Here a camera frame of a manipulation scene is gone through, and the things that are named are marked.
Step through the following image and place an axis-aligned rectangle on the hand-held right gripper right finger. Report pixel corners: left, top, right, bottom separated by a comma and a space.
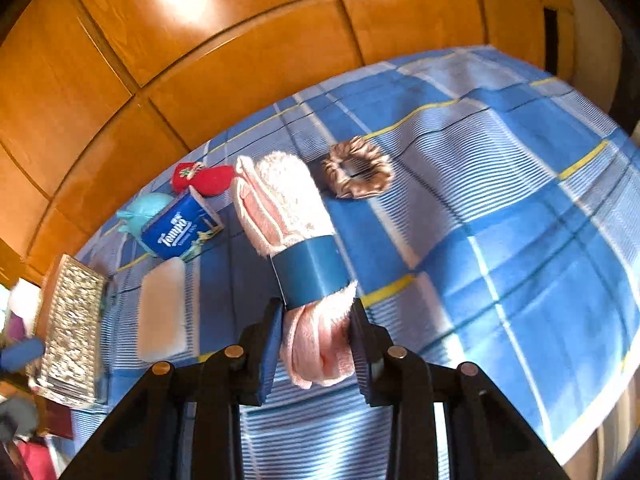
350, 297, 571, 480

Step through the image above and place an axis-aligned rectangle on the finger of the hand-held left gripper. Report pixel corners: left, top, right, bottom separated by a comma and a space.
0, 337, 46, 374

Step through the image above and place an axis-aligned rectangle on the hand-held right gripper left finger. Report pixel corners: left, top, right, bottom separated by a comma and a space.
60, 297, 286, 480

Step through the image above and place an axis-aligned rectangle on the white soft packet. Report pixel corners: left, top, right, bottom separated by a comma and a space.
136, 257, 193, 363

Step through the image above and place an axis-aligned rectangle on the pink towel with blue band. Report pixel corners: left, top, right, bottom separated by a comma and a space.
232, 152, 360, 390

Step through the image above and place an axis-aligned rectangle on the blue pocket tissue pack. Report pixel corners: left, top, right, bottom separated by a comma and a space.
141, 186, 225, 261

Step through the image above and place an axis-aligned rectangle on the brown satin scrunchie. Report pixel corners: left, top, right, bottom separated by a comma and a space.
321, 136, 395, 200

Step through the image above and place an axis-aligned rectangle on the red plush toy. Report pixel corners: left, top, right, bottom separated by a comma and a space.
171, 161, 237, 197

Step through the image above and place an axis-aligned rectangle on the blue plush elephant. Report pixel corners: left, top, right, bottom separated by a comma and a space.
116, 192, 176, 253

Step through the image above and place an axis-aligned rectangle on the ornate gold tissue box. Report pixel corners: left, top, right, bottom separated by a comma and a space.
30, 254, 108, 408

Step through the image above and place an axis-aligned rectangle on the blue plaid tablecloth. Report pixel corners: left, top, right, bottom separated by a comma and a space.
70, 45, 640, 480

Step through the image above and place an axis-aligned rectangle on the wooden wardrobe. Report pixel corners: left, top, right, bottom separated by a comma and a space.
0, 0, 576, 286

